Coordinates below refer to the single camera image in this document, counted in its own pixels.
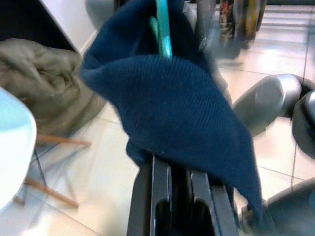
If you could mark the green plastic hanger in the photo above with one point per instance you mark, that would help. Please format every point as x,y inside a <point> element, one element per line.
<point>163,29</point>

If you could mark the navy blue garment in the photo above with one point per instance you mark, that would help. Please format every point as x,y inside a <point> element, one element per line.
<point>172,98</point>

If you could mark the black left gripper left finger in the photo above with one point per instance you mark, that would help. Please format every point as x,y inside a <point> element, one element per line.
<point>160,182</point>

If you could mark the yellow plaid shirt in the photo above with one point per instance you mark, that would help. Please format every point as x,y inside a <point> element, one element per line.
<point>251,19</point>

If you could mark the white plastic chair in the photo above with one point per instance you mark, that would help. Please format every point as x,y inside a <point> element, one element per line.
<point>14,137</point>

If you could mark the crumpled grey cloth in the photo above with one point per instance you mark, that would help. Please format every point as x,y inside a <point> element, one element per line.
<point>44,78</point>

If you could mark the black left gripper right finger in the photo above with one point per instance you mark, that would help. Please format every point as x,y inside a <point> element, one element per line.
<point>204,191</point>

